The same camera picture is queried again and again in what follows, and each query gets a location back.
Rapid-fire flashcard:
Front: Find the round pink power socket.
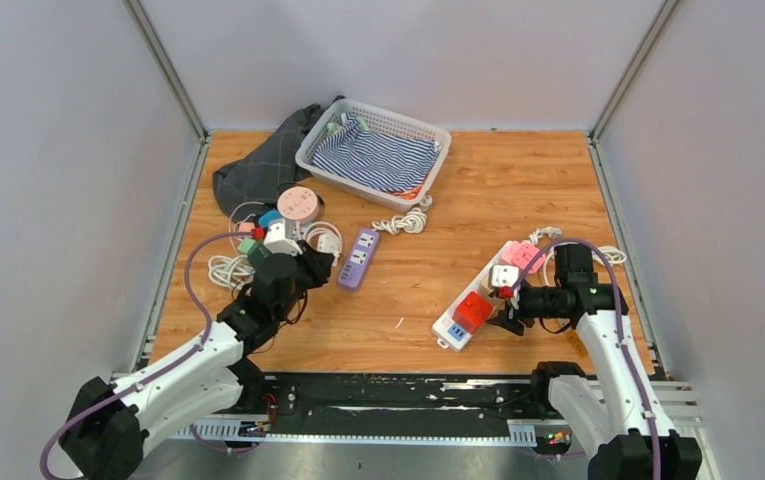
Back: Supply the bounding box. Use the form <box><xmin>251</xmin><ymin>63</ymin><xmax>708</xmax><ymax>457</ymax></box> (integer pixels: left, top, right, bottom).
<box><xmin>276</xmin><ymin>185</ymin><xmax>323</xmax><ymax>224</ymax></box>

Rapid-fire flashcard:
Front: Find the dark green dragon cube plug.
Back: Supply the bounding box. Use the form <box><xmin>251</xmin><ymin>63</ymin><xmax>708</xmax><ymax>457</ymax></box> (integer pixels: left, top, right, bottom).
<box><xmin>246</xmin><ymin>242</ymin><xmax>271</xmax><ymax>271</ymax></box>

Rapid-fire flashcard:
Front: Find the small green plug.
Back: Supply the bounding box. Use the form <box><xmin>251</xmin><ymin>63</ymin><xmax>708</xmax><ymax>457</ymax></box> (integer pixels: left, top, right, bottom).
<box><xmin>237</xmin><ymin>238</ymin><xmax>261</xmax><ymax>255</ymax></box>

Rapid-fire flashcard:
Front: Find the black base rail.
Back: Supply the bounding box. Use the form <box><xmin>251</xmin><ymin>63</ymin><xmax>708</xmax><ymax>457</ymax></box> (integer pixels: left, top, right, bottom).
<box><xmin>197</xmin><ymin>370</ymin><xmax>559</xmax><ymax>440</ymax></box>

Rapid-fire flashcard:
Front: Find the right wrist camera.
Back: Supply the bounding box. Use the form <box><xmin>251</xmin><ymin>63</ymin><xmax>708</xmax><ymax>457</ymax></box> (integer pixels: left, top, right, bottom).
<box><xmin>488</xmin><ymin>265</ymin><xmax>520</xmax><ymax>289</ymax></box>

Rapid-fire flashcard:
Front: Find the white cube plug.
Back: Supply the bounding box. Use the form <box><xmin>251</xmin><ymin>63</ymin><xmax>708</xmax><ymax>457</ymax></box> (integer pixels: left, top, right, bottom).
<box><xmin>317</xmin><ymin>232</ymin><xmax>342</xmax><ymax>260</ymax></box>

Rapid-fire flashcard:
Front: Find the blue striped cloth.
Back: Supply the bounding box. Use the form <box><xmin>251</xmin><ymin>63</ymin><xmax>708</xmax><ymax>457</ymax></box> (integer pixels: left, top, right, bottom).
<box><xmin>312</xmin><ymin>113</ymin><xmax>440</xmax><ymax>199</ymax></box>

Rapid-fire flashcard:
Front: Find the pink cube plug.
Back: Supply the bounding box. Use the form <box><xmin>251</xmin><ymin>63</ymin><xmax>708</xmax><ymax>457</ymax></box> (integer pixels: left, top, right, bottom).
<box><xmin>500</xmin><ymin>241</ymin><xmax>546</xmax><ymax>275</ymax></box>

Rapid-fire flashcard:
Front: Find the blue cube plug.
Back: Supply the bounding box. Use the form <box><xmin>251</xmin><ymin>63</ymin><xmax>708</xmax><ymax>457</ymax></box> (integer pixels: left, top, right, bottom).
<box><xmin>257</xmin><ymin>210</ymin><xmax>282</xmax><ymax>228</ymax></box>

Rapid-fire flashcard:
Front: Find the white cable of orange strip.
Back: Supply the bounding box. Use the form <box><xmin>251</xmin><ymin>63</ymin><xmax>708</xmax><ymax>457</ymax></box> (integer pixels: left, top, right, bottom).
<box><xmin>593</xmin><ymin>245</ymin><xmax>628</xmax><ymax>269</ymax></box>

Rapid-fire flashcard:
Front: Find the white cable of purple strip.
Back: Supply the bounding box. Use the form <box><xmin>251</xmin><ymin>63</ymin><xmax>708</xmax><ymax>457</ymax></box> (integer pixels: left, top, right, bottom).
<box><xmin>371</xmin><ymin>195</ymin><xmax>435</xmax><ymax>237</ymax></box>

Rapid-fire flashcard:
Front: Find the dark grey checked cloth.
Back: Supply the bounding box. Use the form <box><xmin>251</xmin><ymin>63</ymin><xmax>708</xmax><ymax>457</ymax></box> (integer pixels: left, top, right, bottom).
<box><xmin>212</xmin><ymin>104</ymin><xmax>325</xmax><ymax>222</ymax></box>

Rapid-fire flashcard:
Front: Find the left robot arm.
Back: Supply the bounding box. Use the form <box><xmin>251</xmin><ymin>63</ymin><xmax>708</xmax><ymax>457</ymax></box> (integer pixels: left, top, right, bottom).
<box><xmin>55</xmin><ymin>244</ymin><xmax>335</xmax><ymax>479</ymax></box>

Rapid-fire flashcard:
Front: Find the white long power strip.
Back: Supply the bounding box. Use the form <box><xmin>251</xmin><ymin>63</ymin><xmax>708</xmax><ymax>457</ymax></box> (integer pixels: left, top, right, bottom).
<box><xmin>431</xmin><ymin>241</ymin><xmax>533</xmax><ymax>352</ymax></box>

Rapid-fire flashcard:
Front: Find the purple power strip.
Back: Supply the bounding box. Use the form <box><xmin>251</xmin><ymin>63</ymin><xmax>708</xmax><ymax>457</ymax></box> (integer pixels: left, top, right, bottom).
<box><xmin>337</xmin><ymin>229</ymin><xmax>380</xmax><ymax>292</ymax></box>

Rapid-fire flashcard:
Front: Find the white plastic basket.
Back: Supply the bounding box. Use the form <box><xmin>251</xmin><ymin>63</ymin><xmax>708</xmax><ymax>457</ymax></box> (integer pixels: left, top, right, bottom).
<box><xmin>295</xmin><ymin>98</ymin><xmax>452</xmax><ymax>212</ymax></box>

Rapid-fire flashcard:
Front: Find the red cube plug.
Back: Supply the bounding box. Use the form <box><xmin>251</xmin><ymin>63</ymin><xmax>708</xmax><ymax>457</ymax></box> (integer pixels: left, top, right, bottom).
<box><xmin>452</xmin><ymin>291</ymin><xmax>494</xmax><ymax>334</ymax></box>

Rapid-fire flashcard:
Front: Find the pink coiled cable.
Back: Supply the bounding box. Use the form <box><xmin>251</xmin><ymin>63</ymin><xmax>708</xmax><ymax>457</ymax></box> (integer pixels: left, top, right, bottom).
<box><xmin>295</xmin><ymin>221</ymin><xmax>345</xmax><ymax>250</ymax></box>

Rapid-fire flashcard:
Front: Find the beige cube plug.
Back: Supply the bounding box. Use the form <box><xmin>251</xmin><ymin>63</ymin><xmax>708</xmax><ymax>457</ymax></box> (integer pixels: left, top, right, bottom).
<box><xmin>478</xmin><ymin>275</ymin><xmax>495</xmax><ymax>298</ymax></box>

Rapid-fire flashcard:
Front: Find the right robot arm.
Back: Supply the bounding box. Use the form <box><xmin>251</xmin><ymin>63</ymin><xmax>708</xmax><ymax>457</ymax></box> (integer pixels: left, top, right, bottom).
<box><xmin>488</xmin><ymin>238</ymin><xmax>703</xmax><ymax>479</ymax></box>

